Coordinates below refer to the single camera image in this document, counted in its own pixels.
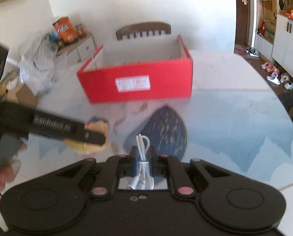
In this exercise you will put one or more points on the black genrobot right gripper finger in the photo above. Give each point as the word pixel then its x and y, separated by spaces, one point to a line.
pixel 21 119

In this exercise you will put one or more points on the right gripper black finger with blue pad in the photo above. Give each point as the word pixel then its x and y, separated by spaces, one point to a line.
pixel 179 175
pixel 109 173

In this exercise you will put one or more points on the yellow duck plush toy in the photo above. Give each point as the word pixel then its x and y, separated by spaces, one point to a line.
pixel 95 140

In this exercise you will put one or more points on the person's left hand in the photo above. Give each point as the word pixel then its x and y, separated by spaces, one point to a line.
pixel 9 172

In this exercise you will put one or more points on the round glass plate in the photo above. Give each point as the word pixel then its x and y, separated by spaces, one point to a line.
pixel 166 131

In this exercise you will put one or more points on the clear plastic bag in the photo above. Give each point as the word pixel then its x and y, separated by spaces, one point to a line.
pixel 37 62

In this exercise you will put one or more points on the white drawer cabinet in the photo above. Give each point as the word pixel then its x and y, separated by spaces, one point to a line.
pixel 78 52

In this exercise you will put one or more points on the red cardboard box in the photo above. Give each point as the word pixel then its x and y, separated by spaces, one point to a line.
pixel 147 68

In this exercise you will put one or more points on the orange snack bag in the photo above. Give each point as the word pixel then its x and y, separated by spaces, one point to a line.
pixel 65 30

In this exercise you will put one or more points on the red lidded jar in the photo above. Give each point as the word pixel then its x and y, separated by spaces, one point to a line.
pixel 80 31

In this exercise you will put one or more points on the brown wooden chair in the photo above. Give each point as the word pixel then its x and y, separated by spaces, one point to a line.
pixel 140 30

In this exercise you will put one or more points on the white purple slipper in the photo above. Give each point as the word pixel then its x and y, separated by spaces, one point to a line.
pixel 273 78

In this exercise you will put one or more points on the black white sneakers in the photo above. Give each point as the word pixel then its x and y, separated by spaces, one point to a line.
pixel 252 52

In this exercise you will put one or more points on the pink slippers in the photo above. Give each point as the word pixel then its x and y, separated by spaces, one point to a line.
pixel 270 68

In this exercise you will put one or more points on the red vacuum cleaner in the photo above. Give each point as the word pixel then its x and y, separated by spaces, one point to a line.
pixel 261 29

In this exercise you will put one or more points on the brown entrance door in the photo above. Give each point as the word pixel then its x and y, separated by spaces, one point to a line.
pixel 244 22

